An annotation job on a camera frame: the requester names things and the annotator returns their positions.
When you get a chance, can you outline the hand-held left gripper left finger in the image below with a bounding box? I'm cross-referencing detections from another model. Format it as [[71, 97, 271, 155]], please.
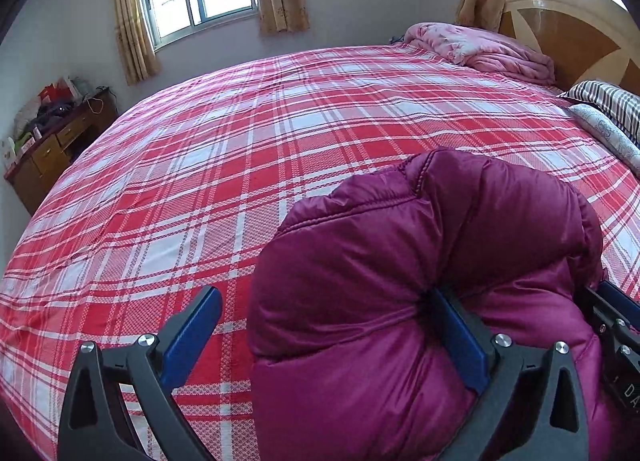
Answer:
[[56, 285, 223, 461]]

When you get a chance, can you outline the striped pillow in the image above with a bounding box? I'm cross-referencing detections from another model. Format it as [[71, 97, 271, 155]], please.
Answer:
[[557, 80, 640, 146]]

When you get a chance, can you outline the pink folded quilt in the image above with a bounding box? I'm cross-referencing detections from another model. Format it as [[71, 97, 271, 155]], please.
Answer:
[[402, 22, 557, 86]]

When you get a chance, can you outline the pale pink cloth bundle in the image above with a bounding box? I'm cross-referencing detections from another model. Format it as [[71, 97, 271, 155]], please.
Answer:
[[12, 96, 44, 136]]

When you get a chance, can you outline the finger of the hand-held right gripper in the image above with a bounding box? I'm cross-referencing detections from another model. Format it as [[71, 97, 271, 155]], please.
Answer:
[[582, 280, 640, 338]]

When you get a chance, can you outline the white cable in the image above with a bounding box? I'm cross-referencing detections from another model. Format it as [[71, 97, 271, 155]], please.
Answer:
[[82, 88, 109, 114]]

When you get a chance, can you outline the red paper bag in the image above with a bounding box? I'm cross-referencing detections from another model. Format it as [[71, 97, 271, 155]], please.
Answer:
[[40, 78, 76, 104]]

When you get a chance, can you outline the magenta puffer jacket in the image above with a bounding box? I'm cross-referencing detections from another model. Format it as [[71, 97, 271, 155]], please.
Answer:
[[246, 147, 640, 461]]

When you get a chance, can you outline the grey floral pillow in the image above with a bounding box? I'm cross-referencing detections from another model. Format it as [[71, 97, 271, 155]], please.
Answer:
[[567, 103, 640, 176]]

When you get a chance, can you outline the wooden cream headboard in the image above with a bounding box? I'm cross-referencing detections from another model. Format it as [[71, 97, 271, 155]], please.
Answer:
[[497, 0, 640, 94]]

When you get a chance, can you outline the dark purple clothes pile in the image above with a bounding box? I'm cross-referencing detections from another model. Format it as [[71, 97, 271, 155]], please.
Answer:
[[35, 101, 76, 132]]

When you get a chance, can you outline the white carton box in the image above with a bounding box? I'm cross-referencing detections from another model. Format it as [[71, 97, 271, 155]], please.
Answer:
[[0, 138, 19, 170]]

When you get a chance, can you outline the wooden desk with drawers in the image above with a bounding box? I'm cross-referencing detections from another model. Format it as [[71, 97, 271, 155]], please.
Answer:
[[4, 88, 119, 216]]

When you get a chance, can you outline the bed with red plaid sheet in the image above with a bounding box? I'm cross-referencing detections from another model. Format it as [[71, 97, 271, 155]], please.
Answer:
[[0, 43, 640, 461]]

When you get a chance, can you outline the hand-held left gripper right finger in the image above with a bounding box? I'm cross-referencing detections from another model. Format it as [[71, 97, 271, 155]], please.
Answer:
[[430, 286, 591, 461]]

